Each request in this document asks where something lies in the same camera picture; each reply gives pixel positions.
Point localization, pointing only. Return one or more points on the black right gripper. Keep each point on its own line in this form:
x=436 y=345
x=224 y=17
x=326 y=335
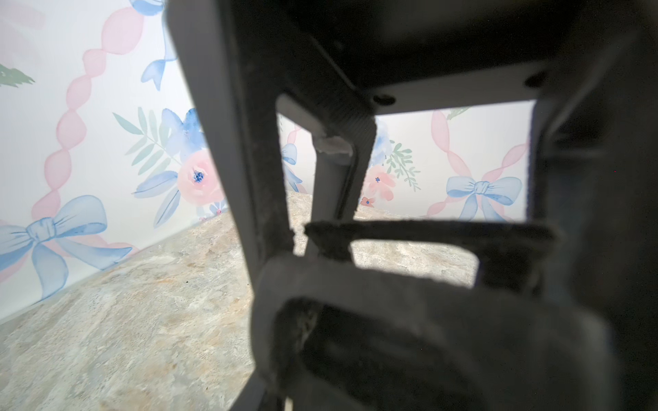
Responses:
x=288 y=91

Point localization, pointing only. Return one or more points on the black microphone clip holder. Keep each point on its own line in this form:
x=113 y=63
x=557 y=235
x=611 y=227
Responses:
x=333 y=336

